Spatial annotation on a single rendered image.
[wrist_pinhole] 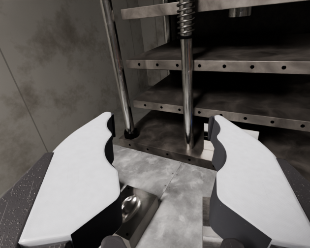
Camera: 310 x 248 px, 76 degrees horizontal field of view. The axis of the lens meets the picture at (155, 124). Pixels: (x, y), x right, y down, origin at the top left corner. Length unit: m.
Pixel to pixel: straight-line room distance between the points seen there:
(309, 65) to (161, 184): 0.77
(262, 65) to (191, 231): 0.72
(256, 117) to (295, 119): 0.15
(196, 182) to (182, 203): 0.13
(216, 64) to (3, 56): 2.10
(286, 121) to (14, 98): 2.42
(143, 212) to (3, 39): 2.20
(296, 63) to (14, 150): 2.57
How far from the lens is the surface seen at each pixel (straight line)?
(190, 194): 0.94
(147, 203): 0.83
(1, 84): 2.53
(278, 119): 1.06
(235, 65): 0.98
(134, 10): 1.16
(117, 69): 1.18
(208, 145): 1.18
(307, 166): 1.23
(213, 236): 0.75
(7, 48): 2.59
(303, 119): 1.07
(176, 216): 0.88
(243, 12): 1.22
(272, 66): 0.97
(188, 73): 0.99
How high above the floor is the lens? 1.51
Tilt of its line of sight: 29 degrees down
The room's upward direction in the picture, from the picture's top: 7 degrees counter-clockwise
